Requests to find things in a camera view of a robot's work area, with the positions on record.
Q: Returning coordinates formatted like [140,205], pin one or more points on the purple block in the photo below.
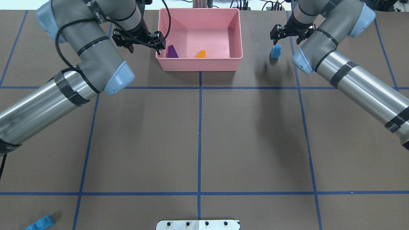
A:
[171,52]

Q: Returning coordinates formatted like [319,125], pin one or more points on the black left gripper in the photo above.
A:
[139,32]

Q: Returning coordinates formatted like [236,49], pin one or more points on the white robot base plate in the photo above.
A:
[215,224]

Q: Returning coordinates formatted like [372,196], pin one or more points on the pink plastic box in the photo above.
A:
[215,30]

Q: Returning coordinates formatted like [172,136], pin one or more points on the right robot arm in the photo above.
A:
[321,25]

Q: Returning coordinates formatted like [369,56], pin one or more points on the small blue block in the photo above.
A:
[276,51]

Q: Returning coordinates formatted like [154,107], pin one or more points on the long blue block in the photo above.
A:
[41,224]

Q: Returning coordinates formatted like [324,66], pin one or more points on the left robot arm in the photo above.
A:
[86,34]

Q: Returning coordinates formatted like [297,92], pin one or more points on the orange block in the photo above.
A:
[201,54]

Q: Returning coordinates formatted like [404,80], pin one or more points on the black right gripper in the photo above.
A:
[293,28]

